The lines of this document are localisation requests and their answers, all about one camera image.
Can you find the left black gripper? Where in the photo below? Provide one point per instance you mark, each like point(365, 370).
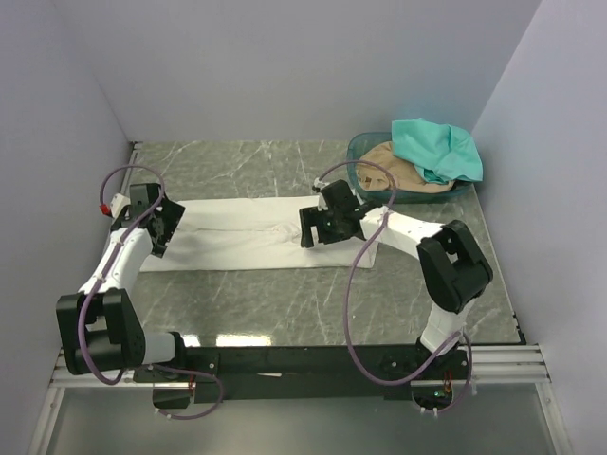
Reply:
point(171, 213)

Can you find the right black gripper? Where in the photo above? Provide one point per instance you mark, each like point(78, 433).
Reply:
point(312, 216)

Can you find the white printed t shirt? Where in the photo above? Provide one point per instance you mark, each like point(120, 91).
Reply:
point(247, 234)

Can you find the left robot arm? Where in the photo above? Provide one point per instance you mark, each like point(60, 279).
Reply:
point(98, 325)

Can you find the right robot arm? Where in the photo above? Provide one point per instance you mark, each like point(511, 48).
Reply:
point(455, 269)

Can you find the beige t shirt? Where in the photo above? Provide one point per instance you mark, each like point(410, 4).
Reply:
point(405, 176)

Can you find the teal plastic laundry basket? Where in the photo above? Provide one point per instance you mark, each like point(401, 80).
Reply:
point(363, 143)

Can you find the teal t shirt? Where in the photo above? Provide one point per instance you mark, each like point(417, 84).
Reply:
point(440, 153)

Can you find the black base crossbar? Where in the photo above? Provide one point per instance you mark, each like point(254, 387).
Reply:
point(267, 372)

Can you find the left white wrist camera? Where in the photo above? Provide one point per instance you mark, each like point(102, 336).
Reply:
point(117, 203)

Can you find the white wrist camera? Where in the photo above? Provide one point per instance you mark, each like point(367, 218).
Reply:
point(117, 203)
point(318, 185)

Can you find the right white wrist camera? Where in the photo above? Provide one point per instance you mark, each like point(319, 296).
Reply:
point(318, 185)

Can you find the aluminium frame rail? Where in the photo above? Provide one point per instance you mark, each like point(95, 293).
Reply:
point(503, 364)

